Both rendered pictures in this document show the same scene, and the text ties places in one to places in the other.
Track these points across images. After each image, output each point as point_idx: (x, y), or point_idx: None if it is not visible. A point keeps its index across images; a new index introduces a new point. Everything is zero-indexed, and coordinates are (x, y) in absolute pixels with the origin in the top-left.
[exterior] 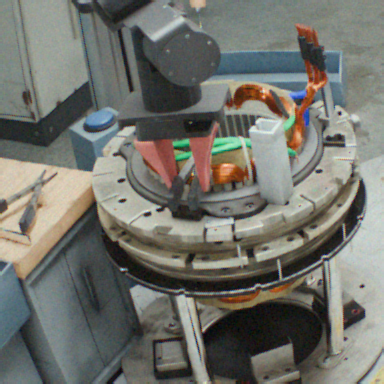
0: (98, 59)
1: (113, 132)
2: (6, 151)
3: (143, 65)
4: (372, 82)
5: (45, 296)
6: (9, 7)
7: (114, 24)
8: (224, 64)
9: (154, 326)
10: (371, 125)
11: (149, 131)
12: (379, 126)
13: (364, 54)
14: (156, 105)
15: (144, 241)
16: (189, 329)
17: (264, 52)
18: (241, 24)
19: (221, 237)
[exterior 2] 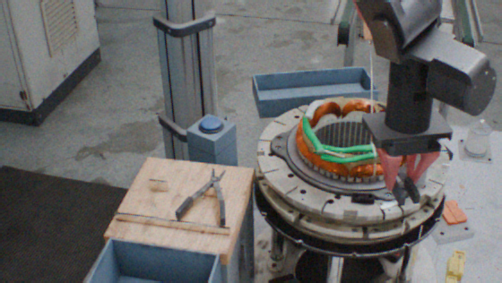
0: (183, 76)
1: (225, 133)
2: (8, 130)
3: (407, 95)
4: (230, 78)
5: (229, 271)
6: (4, 29)
7: (402, 55)
8: (279, 81)
9: (259, 267)
10: (236, 105)
11: (402, 149)
12: (241, 105)
13: (220, 60)
14: (409, 128)
15: (323, 220)
16: (337, 278)
17: (308, 72)
18: (139, 47)
19: (394, 215)
